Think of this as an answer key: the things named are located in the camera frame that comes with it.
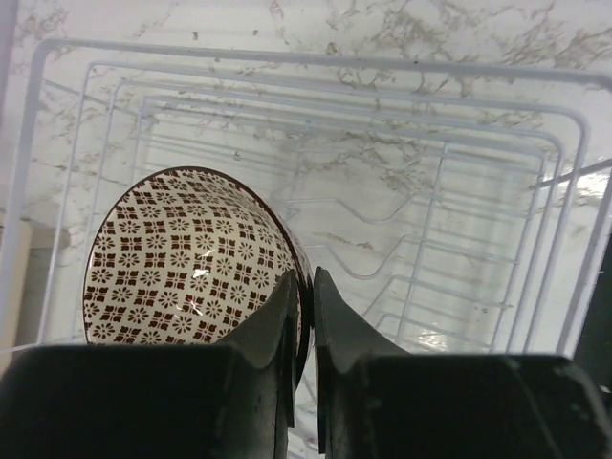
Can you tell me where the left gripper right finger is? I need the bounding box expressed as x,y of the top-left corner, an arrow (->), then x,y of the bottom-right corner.
313,269 -> 611,458

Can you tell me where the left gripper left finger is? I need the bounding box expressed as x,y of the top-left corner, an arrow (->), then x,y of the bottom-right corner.
1,272 -> 297,458

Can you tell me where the patterned bowl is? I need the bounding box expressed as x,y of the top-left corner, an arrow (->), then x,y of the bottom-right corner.
83,165 -> 315,393

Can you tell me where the white wire dish rack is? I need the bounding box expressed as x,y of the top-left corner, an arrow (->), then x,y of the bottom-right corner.
1,39 -> 611,361

